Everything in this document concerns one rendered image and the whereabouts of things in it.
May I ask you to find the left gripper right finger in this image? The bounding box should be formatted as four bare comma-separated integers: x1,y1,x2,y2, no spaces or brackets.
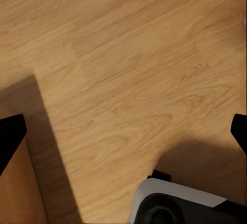
231,114,247,155

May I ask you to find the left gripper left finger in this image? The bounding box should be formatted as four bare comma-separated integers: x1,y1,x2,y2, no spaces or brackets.
0,113,27,175

